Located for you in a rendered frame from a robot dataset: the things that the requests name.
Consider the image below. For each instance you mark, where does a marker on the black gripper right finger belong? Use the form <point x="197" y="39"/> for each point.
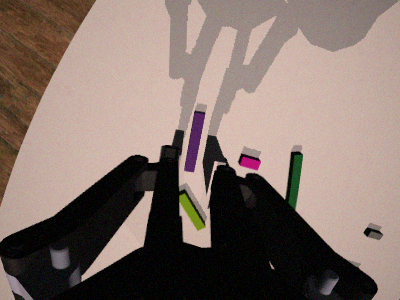
<point x="295" y="250"/>

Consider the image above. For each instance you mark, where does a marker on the purple rod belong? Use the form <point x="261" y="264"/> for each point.
<point x="194" y="141"/>

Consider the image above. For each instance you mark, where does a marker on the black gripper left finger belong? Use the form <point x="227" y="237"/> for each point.
<point x="49" y="257"/>

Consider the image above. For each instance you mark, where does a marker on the small magenta block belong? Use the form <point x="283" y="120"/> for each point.
<point x="249" y="161"/>

